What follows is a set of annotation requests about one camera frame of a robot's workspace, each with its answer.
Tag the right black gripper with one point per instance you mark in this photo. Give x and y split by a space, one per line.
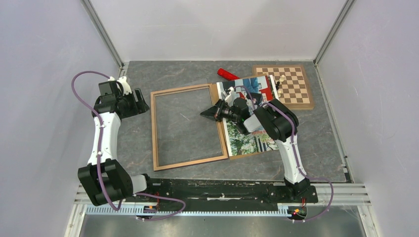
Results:
215 112

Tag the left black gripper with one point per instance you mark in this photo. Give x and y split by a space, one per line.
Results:
139 107

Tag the colourful photo poster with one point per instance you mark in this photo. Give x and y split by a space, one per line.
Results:
242 144

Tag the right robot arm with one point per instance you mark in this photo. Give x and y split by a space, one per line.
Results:
280 124

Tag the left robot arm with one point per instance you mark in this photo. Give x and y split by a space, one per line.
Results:
103 178

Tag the red cylindrical object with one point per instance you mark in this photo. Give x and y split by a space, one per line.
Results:
226 74

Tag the wooden chessboard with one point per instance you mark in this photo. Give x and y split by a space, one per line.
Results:
296 92

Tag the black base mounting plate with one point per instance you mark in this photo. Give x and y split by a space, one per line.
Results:
216 193

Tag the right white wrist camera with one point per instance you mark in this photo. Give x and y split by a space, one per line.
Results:
229 95

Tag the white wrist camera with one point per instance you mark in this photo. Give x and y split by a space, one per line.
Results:
122 84
229 95

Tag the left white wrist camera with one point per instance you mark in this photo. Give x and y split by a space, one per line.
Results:
122 84

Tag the left aluminium corner post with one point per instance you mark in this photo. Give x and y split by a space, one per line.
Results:
92 13

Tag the aluminium corner post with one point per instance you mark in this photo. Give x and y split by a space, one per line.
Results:
92 13
333 31

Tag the aluminium rail frame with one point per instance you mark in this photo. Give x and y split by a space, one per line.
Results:
344 212

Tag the right aluminium corner post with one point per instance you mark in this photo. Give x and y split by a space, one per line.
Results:
333 31

